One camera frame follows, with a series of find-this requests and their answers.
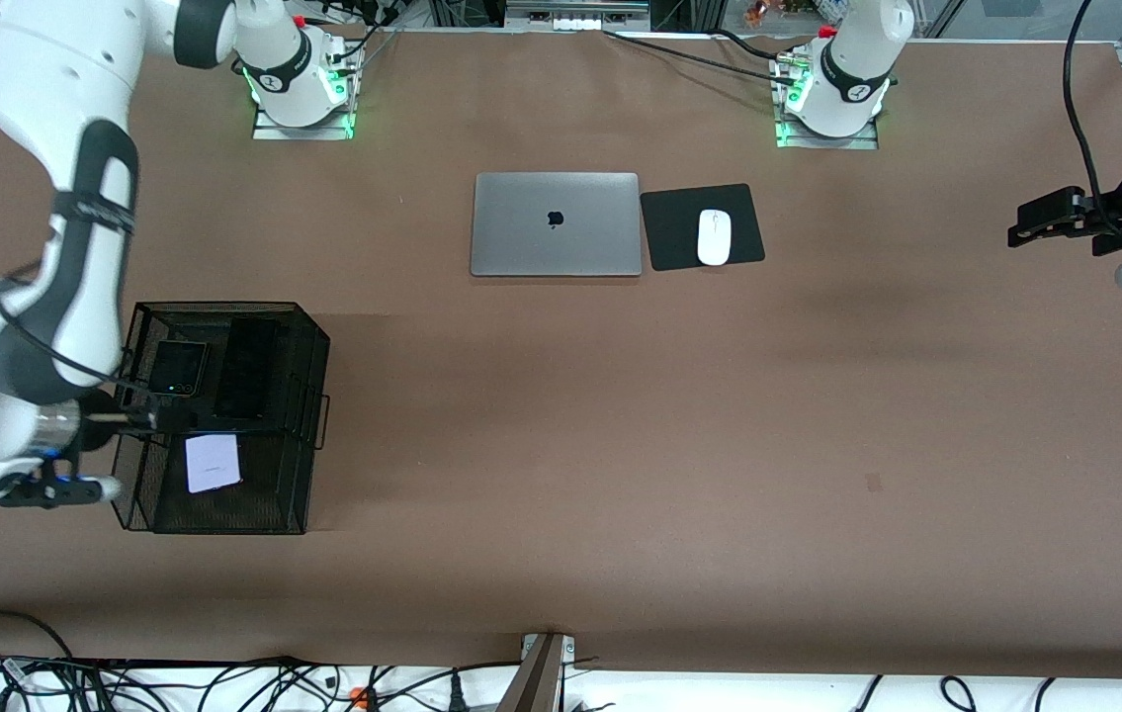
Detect small black flip phone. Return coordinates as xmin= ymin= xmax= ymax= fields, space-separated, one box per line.
xmin=146 ymin=338 xmax=210 ymax=398

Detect long black smartphone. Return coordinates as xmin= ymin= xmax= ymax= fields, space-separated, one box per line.
xmin=212 ymin=315 xmax=281 ymax=422

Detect black mesh two-tier tray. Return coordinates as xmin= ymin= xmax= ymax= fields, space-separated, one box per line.
xmin=106 ymin=302 xmax=332 ymax=536

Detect white computer mouse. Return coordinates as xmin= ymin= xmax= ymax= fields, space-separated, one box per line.
xmin=697 ymin=209 xmax=733 ymax=267

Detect black mouse pad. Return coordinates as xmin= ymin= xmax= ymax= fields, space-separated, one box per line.
xmin=640 ymin=183 xmax=767 ymax=272

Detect silver closed laptop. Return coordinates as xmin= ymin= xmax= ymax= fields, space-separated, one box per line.
xmin=470 ymin=172 xmax=644 ymax=278

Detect silver power strip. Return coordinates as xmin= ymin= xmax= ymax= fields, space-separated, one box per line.
xmin=504 ymin=0 xmax=652 ymax=33

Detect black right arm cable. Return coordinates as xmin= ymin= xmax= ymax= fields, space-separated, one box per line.
xmin=0 ymin=262 xmax=141 ymax=392

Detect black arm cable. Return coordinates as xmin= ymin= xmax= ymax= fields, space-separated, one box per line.
xmin=0 ymin=262 xmax=141 ymax=392
xmin=1065 ymin=0 xmax=1122 ymax=223

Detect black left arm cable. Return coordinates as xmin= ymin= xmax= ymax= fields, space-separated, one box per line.
xmin=1065 ymin=0 xmax=1122 ymax=223

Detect black looped floor cable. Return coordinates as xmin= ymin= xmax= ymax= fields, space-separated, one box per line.
xmin=0 ymin=609 xmax=77 ymax=664

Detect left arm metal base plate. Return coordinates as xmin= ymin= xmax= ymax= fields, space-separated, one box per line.
xmin=776 ymin=109 xmax=880 ymax=151

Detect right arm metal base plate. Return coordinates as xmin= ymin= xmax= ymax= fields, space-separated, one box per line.
xmin=252 ymin=99 xmax=356 ymax=141

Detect black table cable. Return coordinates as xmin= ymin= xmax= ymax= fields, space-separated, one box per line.
xmin=603 ymin=28 xmax=799 ymax=85

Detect grey metal camera bracket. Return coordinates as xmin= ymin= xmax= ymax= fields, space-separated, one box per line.
xmin=496 ymin=631 xmax=578 ymax=712

